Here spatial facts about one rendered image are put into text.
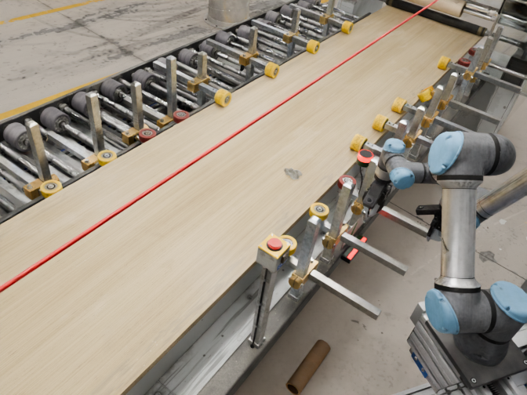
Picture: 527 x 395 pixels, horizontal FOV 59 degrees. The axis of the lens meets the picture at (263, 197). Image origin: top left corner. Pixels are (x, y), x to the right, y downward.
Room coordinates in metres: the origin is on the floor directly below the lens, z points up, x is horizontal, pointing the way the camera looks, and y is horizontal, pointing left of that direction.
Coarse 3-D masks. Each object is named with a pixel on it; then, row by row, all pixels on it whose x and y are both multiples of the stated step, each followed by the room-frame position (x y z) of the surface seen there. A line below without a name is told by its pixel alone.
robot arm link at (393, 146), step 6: (384, 144) 1.43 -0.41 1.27; (390, 144) 1.41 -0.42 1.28; (396, 144) 1.42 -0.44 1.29; (402, 144) 1.42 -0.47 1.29; (384, 150) 1.41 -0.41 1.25; (390, 150) 1.40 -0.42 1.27; (396, 150) 1.39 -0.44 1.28; (402, 150) 1.40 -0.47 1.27; (384, 156) 1.40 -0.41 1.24; (390, 156) 1.38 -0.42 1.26; (378, 162) 1.43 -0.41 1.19; (384, 162) 1.38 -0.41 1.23; (384, 168) 1.40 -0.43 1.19
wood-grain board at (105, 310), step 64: (320, 64) 2.78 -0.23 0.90; (384, 64) 2.92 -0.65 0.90; (192, 128) 1.89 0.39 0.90; (256, 128) 1.97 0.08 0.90; (320, 128) 2.06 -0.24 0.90; (64, 192) 1.32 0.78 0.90; (128, 192) 1.37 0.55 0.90; (192, 192) 1.43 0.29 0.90; (256, 192) 1.49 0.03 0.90; (320, 192) 1.55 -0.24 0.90; (0, 256) 0.96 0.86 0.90; (64, 256) 1.00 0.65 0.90; (128, 256) 1.04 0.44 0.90; (192, 256) 1.09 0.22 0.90; (0, 320) 0.73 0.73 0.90; (64, 320) 0.76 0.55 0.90; (128, 320) 0.80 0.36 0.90; (192, 320) 0.83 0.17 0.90; (0, 384) 0.54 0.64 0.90; (64, 384) 0.57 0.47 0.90; (128, 384) 0.60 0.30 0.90
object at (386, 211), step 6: (354, 192) 1.63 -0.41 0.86; (354, 198) 1.61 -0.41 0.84; (384, 210) 1.54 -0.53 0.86; (390, 210) 1.55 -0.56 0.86; (390, 216) 1.52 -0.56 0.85; (396, 216) 1.51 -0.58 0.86; (402, 216) 1.52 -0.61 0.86; (396, 222) 1.51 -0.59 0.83; (402, 222) 1.49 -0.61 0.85; (408, 222) 1.49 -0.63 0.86; (414, 222) 1.49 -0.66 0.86; (408, 228) 1.48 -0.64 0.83; (414, 228) 1.47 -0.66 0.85; (420, 228) 1.46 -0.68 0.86; (426, 228) 1.46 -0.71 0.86; (420, 234) 1.45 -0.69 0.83; (426, 234) 1.44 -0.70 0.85
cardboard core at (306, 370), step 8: (320, 344) 1.32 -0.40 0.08; (328, 344) 1.33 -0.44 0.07; (312, 352) 1.27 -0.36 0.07; (320, 352) 1.28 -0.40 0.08; (328, 352) 1.30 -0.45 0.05; (304, 360) 1.23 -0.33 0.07; (312, 360) 1.23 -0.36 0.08; (320, 360) 1.24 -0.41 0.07; (304, 368) 1.18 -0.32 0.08; (312, 368) 1.19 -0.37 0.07; (296, 376) 1.13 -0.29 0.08; (304, 376) 1.14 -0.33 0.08; (288, 384) 1.10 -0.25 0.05; (296, 384) 1.09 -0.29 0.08; (304, 384) 1.11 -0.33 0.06; (296, 392) 1.08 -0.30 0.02
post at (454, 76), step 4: (452, 76) 2.42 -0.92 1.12; (456, 76) 2.41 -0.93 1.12; (452, 80) 2.42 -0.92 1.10; (456, 80) 2.44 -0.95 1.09; (448, 84) 2.42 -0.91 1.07; (452, 84) 2.41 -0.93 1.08; (448, 88) 2.42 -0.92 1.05; (452, 88) 2.42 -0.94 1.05; (444, 92) 2.43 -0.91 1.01; (448, 92) 2.42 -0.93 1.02; (444, 96) 2.42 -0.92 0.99; (448, 96) 2.41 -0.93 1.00; (440, 112) 2.41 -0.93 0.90; (440, 116) 2.41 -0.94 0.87; (432, 124) 2.42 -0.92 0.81; (436, 124) 2.41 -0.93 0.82; (432, 128) 2.42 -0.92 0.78; (436, 128) 2.44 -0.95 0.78; (428, 132) 2.42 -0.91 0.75; (432, 132) 2.41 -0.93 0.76; (428, 136) 2.42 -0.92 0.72
